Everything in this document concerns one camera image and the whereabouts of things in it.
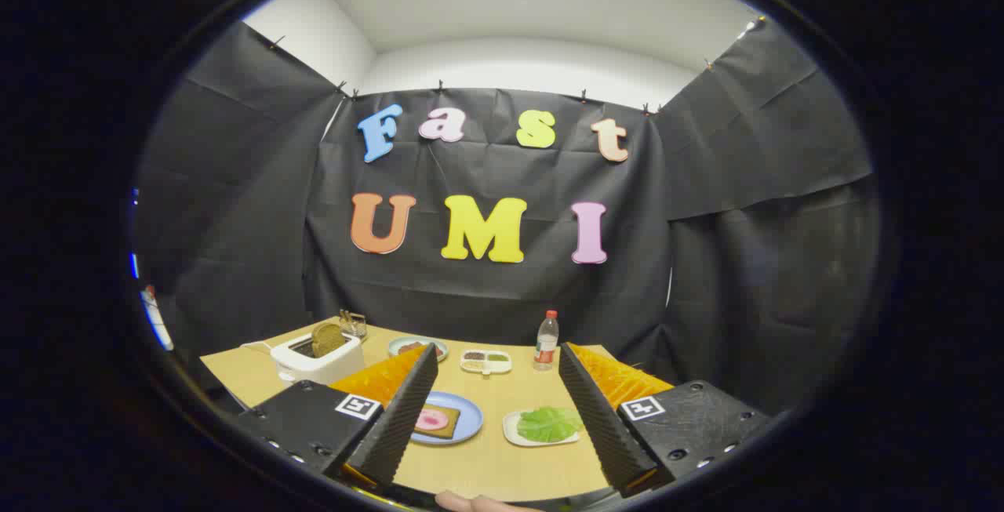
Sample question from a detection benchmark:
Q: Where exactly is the small white plate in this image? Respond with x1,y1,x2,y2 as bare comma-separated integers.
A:
502,409,585,448

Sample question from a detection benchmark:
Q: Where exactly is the square bread slice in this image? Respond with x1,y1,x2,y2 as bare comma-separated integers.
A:
416,404,461,440

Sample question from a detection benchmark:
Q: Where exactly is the black backdrop cloth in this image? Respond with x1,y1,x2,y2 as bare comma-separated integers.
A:
133,16,883,419

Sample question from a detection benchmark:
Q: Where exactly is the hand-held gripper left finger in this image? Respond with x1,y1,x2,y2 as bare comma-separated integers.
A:
238,343,440,489

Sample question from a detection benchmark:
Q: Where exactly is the pale green plate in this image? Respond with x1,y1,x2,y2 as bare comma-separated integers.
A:
387,336,449,364

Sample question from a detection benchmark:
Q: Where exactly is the white divided seed dish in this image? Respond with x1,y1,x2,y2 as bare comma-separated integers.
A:
460,350,513,376

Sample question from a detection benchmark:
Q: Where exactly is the blue plate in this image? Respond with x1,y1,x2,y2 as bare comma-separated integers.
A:
409,391,484,446

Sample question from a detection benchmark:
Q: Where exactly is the white toaster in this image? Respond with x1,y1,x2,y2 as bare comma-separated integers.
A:
271,330,366,385

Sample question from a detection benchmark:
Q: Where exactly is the clear plastic water bottle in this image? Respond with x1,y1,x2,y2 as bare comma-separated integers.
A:
533,310,560,372

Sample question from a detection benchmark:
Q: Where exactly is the green lettuce leaf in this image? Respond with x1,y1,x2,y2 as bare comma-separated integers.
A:
516,407,585,444

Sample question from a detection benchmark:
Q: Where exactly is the brown toast slice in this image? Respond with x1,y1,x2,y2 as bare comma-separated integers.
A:
311,323,347,358

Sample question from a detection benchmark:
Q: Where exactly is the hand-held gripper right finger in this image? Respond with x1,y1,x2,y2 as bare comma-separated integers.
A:
558,342,773,499

